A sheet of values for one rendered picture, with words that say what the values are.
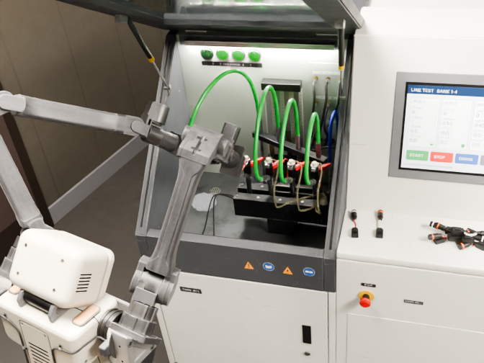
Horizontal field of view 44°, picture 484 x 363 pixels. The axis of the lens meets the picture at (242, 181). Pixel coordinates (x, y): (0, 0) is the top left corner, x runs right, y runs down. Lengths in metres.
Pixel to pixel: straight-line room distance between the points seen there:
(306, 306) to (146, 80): 2.48
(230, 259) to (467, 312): 0.78
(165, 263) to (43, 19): 2.26
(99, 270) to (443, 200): 1.13
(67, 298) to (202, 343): 1.09
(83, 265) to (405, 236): 1.03
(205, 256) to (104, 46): 2.08
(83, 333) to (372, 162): 1.06
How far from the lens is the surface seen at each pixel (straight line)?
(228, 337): 2.41
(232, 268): 2.10
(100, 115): 1.81
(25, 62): 3.48
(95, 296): 1.56
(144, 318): 1.51
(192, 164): 1.39
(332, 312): 2.16
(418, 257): 1.95
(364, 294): 2.05
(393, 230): 2.03
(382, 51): 1.92
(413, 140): 1.98
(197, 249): 2.09
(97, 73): 3.87
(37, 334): 1.61
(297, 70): 2.20
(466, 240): 1.99
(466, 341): 2.19
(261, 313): 2.24
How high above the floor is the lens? 2.34
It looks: 37 degrees down
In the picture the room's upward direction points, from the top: 7 degrees counter-clockwise
